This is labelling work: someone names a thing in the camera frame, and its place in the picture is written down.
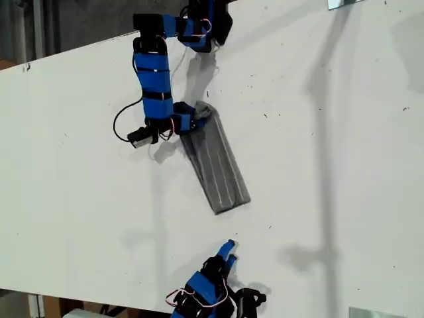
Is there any grey striped towel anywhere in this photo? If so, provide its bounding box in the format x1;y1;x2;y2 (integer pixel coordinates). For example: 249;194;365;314
178;101;252;216

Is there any white plastic container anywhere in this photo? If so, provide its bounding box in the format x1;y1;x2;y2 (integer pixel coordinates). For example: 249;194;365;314
61;307;102;318

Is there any grey metal pillar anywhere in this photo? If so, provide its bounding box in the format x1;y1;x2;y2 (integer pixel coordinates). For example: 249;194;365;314
32;0;44;62

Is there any white table leg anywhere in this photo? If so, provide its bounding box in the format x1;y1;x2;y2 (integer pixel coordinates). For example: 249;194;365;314
27;293;46;318

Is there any red white servo wire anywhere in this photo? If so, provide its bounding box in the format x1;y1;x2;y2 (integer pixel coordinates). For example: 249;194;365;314
164;278;230;309
158;117;176;140

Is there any black camera box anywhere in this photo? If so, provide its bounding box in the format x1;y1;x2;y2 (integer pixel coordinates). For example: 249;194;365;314
127;127;159;150
235;293;262;318

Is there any black camera cable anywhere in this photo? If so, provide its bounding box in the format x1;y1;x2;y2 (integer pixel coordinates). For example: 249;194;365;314
113;52;146;142

